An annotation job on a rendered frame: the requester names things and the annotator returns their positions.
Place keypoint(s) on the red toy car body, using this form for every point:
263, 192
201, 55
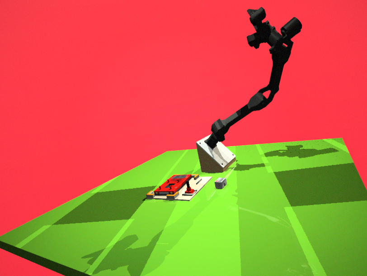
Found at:
172, 185

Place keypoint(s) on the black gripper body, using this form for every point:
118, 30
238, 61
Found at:
256, 20

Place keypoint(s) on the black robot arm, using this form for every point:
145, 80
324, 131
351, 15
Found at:
280, 55

